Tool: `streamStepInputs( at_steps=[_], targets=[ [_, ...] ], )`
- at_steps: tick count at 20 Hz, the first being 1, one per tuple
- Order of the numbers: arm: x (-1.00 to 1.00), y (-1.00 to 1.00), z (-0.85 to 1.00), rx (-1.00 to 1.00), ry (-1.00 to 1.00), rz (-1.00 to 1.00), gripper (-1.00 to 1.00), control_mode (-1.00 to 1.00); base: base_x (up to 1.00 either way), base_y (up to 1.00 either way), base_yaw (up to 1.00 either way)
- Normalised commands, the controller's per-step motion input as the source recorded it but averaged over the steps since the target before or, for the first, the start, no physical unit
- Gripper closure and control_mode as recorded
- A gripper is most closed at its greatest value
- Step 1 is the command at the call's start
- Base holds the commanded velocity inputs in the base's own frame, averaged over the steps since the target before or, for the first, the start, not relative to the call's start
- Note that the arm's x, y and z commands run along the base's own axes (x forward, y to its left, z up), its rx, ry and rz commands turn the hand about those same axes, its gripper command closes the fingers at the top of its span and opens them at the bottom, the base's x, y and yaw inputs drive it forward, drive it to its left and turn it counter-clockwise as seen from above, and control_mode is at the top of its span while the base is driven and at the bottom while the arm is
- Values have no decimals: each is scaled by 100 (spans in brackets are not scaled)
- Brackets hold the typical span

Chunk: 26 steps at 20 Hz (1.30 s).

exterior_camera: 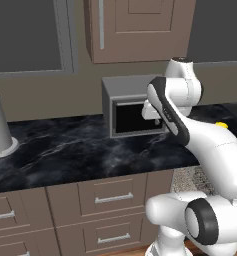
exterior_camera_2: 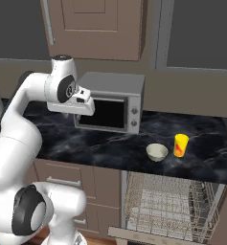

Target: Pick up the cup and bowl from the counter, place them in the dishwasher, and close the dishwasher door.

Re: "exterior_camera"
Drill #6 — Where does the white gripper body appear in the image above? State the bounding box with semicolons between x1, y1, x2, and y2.
141;99;163;122

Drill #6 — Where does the black microwave door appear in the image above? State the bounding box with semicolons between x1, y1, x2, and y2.
111;97;168;138

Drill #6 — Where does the speckled grey dishwasher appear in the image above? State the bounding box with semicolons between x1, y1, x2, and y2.
170;165;218;198

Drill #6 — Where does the grey microwave oven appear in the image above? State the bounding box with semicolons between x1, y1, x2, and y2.
101;74;172;140

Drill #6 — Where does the small yellow object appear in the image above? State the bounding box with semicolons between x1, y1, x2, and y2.
214;121;229;130

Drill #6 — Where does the brown drawer front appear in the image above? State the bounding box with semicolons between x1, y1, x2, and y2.
0;228;61;256
81;213;147;255
0;187;55;240
76;172;148;218

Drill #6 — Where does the grey framed window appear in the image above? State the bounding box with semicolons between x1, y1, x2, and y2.
186;0;237;63
0;0;79;76

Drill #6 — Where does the brown wall cupboard door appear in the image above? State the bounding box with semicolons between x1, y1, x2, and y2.
83;0;197;65

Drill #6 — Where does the silver cupboard door handle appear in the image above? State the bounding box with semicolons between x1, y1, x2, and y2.
98;0;106;51

